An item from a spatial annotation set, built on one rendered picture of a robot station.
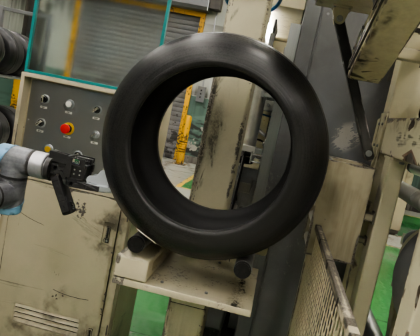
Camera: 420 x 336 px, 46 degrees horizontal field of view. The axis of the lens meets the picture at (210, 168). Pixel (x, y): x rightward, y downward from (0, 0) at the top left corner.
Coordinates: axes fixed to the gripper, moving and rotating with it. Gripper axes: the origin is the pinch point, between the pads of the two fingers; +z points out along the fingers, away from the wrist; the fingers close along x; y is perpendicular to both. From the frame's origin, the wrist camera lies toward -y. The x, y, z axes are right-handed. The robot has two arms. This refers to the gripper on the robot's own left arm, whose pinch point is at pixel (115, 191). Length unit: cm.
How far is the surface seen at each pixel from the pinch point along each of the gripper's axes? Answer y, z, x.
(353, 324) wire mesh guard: 1, 58, -54
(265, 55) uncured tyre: 43, 32, -10
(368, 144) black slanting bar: 28, 66, 21
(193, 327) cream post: -44, 27, 28
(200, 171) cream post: 7.1, 18.0, 27.8
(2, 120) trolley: -36, -237, 346
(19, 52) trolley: 35, -234, 351
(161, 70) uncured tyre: 34.4, 8.8, -12.0
